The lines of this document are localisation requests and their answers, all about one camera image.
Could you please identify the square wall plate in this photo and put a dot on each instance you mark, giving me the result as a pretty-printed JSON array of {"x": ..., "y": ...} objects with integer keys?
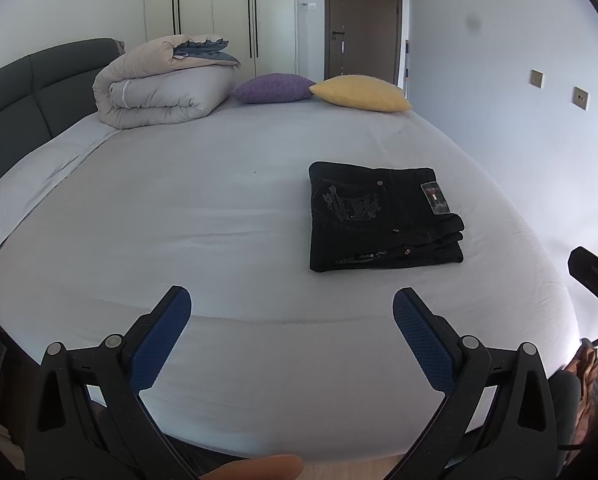
[
  {"x": 580, "y": 98},
  {"x": 537, "y": 78}
]

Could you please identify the person's left hand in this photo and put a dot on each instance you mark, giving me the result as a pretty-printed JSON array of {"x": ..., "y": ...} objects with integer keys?
[{"x": 259, "y": 469}]

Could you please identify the white bed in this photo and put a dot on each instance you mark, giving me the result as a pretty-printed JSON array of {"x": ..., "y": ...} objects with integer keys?
[{"x": 204, "y": 210}]

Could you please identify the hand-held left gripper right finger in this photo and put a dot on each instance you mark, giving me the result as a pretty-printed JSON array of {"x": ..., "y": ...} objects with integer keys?
[{"x": 424, "y": 340}]

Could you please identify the person's grey trouser leg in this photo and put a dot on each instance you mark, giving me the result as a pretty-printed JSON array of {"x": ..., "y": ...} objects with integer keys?
[{"x": 565, "y": 405}]

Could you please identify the black pants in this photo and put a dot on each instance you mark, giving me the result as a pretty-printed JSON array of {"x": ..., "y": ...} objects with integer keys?
[{"x": 369, "y": 230}]

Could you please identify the white light switch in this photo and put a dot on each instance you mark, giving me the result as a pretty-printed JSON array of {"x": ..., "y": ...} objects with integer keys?
[{"x": 309, "y": 6}]

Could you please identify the white wardrobe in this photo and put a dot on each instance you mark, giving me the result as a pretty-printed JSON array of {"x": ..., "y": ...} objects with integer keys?
[{"x": 219, "y": 10}]

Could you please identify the brown leather item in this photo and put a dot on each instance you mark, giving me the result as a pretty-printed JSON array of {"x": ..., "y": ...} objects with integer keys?
[{"x": 586, "y": 380}]

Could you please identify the yellow pillow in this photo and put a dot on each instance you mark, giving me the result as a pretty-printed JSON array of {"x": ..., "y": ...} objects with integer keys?
[{"x": 361, "y": 92}]

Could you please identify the grey padded headboard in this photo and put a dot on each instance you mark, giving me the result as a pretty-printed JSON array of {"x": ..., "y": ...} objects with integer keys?
[{"x": 29, "y": 95}]

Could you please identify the folded beige duvet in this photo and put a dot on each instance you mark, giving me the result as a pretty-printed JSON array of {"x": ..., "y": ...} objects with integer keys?
[{"x": 164, "y": 95}]

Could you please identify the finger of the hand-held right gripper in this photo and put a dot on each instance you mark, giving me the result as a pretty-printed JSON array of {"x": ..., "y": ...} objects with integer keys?
[{"x": 591, "y": 272}]

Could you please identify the brown wooden door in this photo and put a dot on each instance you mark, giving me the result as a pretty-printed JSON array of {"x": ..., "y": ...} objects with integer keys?
[{"x": 364, "y": 15}]

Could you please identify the purple pillow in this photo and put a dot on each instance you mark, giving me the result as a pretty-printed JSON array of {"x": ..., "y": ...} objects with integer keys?
[{"x": 274, "y": 88}]

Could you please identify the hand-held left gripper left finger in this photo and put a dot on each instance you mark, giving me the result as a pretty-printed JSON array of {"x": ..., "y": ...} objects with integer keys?
[{"x": 161, "y": 340}]

